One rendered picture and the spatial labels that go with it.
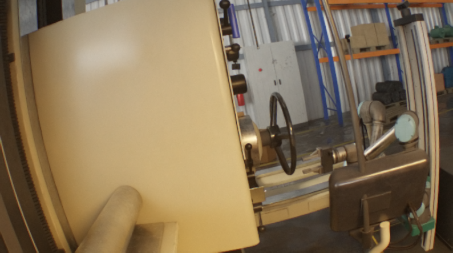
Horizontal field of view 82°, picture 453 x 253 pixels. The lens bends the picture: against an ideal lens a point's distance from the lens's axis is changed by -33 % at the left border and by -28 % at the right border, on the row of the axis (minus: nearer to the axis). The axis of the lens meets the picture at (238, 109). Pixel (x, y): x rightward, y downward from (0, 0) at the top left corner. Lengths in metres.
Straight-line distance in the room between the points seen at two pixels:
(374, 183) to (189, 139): 0.55
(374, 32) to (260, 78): 3.28
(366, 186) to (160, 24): 0.74
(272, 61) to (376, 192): 7.62
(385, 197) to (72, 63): 1.04
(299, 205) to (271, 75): 6.36
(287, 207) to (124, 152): 1.49
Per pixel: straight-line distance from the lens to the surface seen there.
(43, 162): 1.11
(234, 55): 1.44
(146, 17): 1.02
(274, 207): 2.33
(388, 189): 1.02
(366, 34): 8.74
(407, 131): 1.55
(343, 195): 0.97
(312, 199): 2.35
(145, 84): 1.00
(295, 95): 8.62
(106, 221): 0.79
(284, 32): 9.26
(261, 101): 8.45
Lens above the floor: 1.61
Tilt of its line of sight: 6 degrees down
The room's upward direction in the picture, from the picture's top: 11 degrees counter-clockwise
